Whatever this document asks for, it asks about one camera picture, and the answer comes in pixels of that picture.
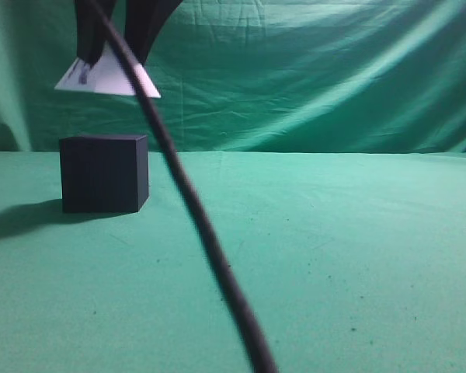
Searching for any dark purple cube block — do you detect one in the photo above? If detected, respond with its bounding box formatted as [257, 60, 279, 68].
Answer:
[59, 134, 149, 214]

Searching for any green backdrop cloth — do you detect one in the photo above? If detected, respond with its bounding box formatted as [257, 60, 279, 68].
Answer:
[0, 1, 466, 153]

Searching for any green table cloth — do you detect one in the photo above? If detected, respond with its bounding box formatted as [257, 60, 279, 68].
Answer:
[0, 152, 466, 372]

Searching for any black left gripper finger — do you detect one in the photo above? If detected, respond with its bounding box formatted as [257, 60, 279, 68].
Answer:
[75, 0, 105, 64]

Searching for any white square pyramid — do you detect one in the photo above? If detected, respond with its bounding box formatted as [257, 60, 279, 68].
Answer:
[54, 41, 162, 98]

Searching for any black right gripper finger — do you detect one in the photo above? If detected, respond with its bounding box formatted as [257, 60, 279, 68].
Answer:
[124, 0, 183, 64]

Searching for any black cable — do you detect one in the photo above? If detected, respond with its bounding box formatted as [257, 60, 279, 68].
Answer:
[85, 0, 279, 373]

